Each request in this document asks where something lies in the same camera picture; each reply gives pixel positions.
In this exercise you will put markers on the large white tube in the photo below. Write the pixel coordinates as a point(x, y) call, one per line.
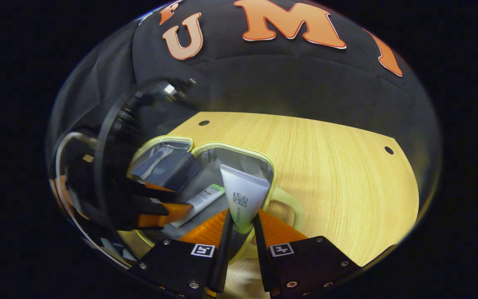
point(243, 195)

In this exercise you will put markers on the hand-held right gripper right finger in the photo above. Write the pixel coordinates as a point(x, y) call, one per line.
point(262, 249)

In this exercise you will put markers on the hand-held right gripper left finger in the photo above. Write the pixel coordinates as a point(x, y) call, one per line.
point(224, 249)

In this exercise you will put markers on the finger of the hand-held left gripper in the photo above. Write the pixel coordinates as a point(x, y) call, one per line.
point(156, 189)
point(164, 216)

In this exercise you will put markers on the cream suitcase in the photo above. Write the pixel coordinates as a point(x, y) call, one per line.
point(210, 166)

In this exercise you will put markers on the slim white tube green end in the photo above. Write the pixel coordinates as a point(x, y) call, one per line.
point(201, 199)

